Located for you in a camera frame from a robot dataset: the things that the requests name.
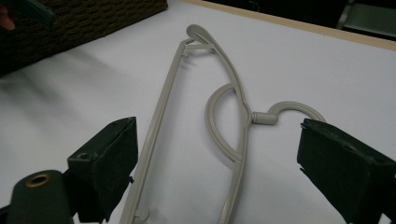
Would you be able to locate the grey plastic clothes hanger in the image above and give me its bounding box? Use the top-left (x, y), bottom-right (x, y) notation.
top-left (119, 23), bottom-right (327, 224)

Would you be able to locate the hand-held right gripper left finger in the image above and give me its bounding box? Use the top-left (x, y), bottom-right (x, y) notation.
top-left (66, 116), bottom-right (140, 223)

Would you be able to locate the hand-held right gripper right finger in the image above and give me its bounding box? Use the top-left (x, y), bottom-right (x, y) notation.
top-left (296, 118), bottom-right (396, 224)

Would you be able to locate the dark brown woven basket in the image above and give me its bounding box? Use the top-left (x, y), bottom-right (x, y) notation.
top-left (0, 0), bottom-right (169, 77)

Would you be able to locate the grey metal frame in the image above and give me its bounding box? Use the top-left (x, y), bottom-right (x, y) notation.
top-left (336, 2), bottom-right (396, 41)

